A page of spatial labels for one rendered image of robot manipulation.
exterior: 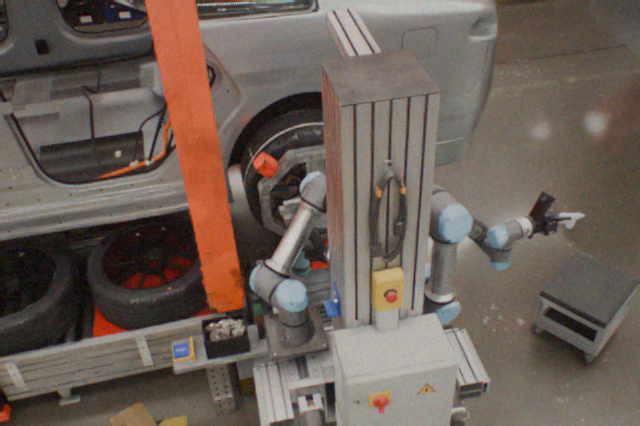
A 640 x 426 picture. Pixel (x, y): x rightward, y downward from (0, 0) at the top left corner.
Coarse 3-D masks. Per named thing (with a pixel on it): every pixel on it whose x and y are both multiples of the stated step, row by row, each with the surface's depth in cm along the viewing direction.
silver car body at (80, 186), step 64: (128, 0) 272; (256, 0) 283; (320, 0) 288; (384, 0) 294; (448, 0) 300; (0, 64) 443; (64, 64) 459; (128, 64) 455; (256, 64) 294; (320, 64) 301; (448, 64) 317; (0, 128) 289; (64, 128) 378; (128, 128) 383; (448, 128) 340; (0, 192) 308; (64, 192) 316; (128, 192) 322
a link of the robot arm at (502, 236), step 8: (504, 224) 239; (512, 224) 239; (520, 224) 239; (488, 232) 240; (496, 232) 236; (504, 232) 236; (512, 232) 237; (520, 232) 238; (488, 240) 241; (496, 240) 236; (504, 240) 236; (512, 240) 238; (504, 248) 240
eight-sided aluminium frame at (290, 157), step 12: (288, 156) 304; (300, 156) 303; (312, 156) 304; (324, 156) 306; (288, 168) 305; (264, 180) 312; (276, 180) 308; (264, 192) 310; (264, 204) 315; (264, 216) 320; (276, 228) 326; (324, 228) 339
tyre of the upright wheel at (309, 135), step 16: (288, 112) 322; (304, 112) 321; (320, 112) 323; (272, 128) 318; (288, 128) 312; (304, 128) 309; (320, 128) 310; (256, 144) 320; (272, 144) 309; (288, 144) 307; (304, 144) 309; (320, 144) 311; (256, 176) 314; (256, 192) 320; (256, 208) 326
